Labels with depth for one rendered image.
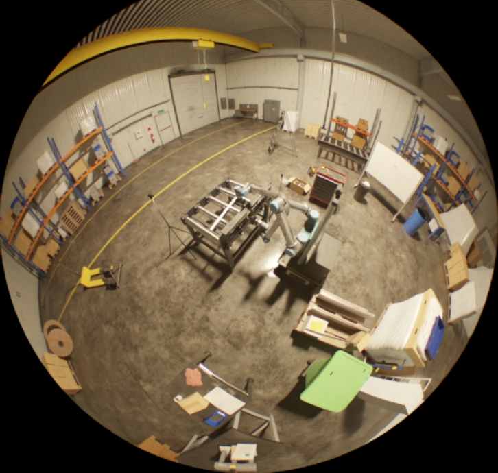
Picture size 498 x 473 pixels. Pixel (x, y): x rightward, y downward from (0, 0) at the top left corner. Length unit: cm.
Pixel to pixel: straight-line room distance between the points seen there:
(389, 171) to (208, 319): 610
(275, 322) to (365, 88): 1191
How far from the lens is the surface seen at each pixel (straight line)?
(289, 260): 259
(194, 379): 218
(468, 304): 762
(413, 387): 278
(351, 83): 1134
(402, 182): 547
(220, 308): 270
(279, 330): 268
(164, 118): 1096
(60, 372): 678
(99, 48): 722
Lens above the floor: 263
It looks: 52 degrees down
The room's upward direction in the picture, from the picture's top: 2 degrees counter-clockwise
